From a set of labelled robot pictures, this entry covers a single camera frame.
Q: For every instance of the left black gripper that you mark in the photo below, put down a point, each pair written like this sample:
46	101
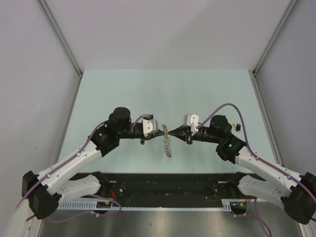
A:
159	133

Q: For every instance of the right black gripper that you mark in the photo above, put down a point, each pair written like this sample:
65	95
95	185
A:
182	133

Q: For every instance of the metal disc with keyrings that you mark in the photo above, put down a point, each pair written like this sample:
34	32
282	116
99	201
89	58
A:
166	142

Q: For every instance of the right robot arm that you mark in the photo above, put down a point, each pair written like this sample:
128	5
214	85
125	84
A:
295	193

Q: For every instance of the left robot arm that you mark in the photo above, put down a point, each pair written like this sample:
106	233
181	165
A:
48	189

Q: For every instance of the small black cylinder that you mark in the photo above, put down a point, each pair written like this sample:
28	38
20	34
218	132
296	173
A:
238	127

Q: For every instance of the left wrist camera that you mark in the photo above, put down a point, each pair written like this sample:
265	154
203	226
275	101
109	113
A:
149	123

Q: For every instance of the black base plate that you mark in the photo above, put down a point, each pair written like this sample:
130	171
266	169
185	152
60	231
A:
174	191

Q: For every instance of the right aluminium frame post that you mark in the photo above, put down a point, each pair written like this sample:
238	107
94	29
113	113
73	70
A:
275	35

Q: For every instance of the aluminium frame post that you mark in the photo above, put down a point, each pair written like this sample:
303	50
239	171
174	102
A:
48	14
275	35

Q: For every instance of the left aluminium frame post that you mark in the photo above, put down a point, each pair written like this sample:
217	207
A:
48	14

